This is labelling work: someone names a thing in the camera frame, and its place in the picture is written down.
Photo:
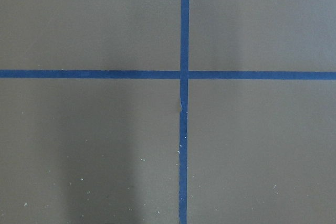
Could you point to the brown paper table cover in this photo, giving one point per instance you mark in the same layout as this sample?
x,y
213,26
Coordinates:
x,y
167,111

